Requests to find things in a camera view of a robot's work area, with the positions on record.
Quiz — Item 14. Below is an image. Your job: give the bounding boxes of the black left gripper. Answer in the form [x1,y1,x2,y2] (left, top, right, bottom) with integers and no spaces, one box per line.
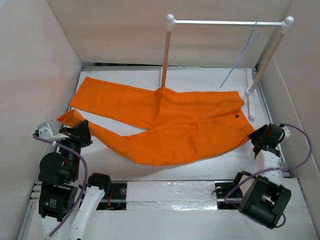
[54,118,94,179]

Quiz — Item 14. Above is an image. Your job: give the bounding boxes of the orange trousers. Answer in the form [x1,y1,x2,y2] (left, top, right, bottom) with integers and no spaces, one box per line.
[57,77,254,166]

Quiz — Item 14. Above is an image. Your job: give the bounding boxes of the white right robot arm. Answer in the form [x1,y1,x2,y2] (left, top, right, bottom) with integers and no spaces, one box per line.
[231,123,292,229]

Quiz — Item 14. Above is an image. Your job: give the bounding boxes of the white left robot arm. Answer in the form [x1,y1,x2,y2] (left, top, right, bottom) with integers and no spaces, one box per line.
[33,120,113,240]

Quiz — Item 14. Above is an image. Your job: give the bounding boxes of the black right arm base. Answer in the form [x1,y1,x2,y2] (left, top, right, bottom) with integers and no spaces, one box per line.
[212,170,251,211]

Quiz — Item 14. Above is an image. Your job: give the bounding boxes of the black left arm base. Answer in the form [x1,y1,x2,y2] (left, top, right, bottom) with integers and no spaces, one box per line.
[97,181,128,211]

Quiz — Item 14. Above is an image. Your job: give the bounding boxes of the white clothes rack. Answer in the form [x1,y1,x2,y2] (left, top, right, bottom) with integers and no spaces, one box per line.
[158,14,295,122]

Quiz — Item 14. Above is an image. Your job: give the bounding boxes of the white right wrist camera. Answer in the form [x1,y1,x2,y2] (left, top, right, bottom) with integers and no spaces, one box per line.
[279,123,291,139]

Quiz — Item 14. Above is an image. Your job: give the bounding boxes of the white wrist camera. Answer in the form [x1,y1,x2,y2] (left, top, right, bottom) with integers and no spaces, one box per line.
[37,120,69,142]
[279,123,291,139]

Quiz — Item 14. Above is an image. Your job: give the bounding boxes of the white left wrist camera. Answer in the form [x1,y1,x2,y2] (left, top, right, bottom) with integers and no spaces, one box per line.
[37,120,69,142]

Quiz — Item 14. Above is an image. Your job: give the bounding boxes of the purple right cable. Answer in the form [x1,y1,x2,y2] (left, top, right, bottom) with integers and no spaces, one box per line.
[223,123,312,228]

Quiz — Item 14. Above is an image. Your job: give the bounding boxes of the blue wire hanger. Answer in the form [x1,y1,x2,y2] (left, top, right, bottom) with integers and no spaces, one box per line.
[219,20,260,89]

